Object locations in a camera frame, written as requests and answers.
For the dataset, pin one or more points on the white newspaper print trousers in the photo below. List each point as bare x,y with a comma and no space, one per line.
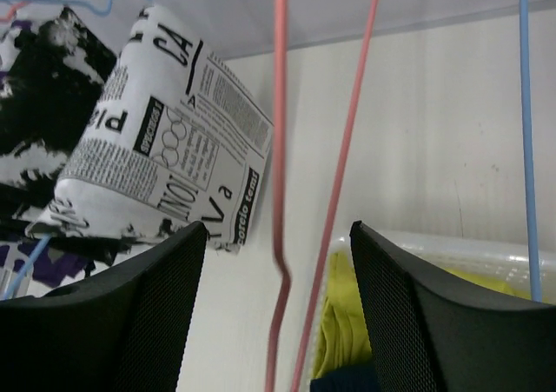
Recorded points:
175,138

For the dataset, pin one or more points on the yellow-green trousers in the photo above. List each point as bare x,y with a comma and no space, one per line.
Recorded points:
342,338

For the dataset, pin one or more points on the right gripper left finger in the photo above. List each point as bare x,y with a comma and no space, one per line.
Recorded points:
123,329

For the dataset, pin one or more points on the white plastic basket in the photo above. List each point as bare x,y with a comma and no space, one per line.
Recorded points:
507,262

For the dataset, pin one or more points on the light blue wire hanger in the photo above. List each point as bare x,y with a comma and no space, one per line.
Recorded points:
527,137

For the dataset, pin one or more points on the black white floral trousers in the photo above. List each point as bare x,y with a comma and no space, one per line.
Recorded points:
52,74

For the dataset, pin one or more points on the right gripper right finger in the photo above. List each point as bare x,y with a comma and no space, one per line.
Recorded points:
430,330

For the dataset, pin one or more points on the navy blue trousers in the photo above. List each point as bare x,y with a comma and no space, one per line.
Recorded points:
359,377

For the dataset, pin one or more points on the pink wire hanger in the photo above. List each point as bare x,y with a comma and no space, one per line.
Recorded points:
279,191
13,10

